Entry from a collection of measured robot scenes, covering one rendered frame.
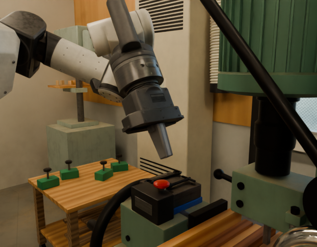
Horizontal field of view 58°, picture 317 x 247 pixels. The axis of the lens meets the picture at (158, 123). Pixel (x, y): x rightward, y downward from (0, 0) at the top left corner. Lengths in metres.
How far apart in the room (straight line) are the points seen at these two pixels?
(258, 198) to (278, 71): 0.20
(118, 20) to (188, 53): 1.33
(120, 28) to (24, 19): 0.40
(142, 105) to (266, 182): 0.23
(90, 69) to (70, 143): 1.75
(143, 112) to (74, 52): 0.40
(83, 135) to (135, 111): 2.09
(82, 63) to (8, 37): 0.19
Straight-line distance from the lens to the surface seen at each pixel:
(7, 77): 0.75
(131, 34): 0.51
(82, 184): 1.87
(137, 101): 0.49
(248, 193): 0.47
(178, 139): 1.93
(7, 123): 3.30
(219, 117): 2.05
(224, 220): 0.53
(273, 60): 0.37
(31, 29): 0.84
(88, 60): 0.83
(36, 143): 3.43
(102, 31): 0.56
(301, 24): 0.38
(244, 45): 0.32
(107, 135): 2.70
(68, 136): 2.51
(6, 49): 0.72
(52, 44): 0.84
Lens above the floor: 1.23
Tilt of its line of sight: 11 degrees down
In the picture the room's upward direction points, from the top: straight up
